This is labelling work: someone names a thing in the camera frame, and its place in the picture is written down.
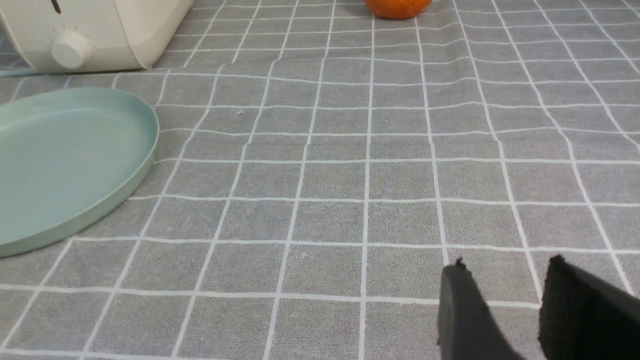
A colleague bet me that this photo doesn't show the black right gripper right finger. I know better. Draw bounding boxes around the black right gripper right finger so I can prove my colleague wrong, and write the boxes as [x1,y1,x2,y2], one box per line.
[538,255,640,360]

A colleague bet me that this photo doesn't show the grey checked tablecloth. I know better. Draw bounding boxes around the grey checked tablecloth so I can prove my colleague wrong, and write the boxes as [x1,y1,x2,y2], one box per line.
[1,0,640,360]

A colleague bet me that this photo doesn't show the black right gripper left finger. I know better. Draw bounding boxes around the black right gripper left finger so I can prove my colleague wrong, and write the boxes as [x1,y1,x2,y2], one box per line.
[438,258,523,360]

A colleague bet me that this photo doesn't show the light green round plate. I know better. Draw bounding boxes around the light green round plate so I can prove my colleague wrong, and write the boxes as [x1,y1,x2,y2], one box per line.
[0,88,160,257]

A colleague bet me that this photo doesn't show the cream white toaster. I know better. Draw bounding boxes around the cream white toaster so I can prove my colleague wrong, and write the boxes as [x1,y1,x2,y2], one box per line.
[0,0,194,73]

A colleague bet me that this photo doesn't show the orange persimmon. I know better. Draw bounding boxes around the orange persimmon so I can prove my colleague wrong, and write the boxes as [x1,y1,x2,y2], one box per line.
[363,0,432,20]

